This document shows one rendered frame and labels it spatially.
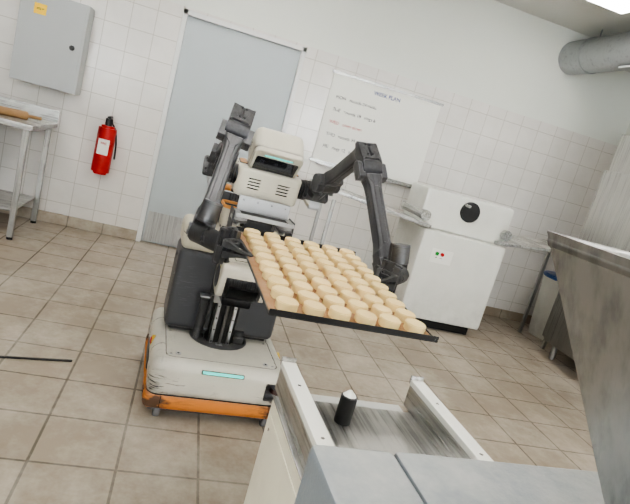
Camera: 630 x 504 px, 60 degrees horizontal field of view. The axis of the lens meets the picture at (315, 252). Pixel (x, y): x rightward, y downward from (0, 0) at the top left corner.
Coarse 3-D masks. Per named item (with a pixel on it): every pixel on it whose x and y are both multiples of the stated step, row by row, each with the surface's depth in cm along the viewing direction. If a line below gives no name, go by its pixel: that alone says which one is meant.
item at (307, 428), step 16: (288, 368) 105; (288, 384) 101; (304, 384) 100; (288, 400) 99; (304, 400) 94; (288, 416) 97; (304, 416) 89; (320, 416) 90; (304, 432) 88; (320, 432) 85; (304, 448) 86; (304, 464) 85
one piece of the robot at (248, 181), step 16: (240, 160) 228; (240, 176) 223; (256, 176) 225; (272, 176) 226; (240, 192) 226; (256, 192) 227; (272, 192) 229; (288, 192) 230; (304, 192) 233; (240, 224) 230; (272, 224) 233; (224, 272) 230; (240, 272) 231
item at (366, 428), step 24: (336, 408) 108; (360, 408) 110; (264, 432) 106; (288, 432) 94; (336, 432) 99; (360, 432) 101; (384, 432) 103; (408, 432) 106; (264, 456) 102; (288, 456) 90; (264, 480) 99; (288, 480) 87
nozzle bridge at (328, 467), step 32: (320, 448) 29; (352, 448) 30; (320, 480) 27; (352, 480) 27; (384, 480) 27; (416, 480) 28; (448, 480) 29; (480, 480) 30; (512, 480) 31; (544, 480) 32; (576, 480) 33
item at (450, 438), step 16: (416, 384) 115; (416, 400) 113; (432, 400) 109; (416, 416) 112; (432, 416) 106; (448, 416) 104; (432, 432) 105; (448, 432) 100; (464, 432) 99; (448, 448) 99; (464, 448) 95; (480, 448) 95
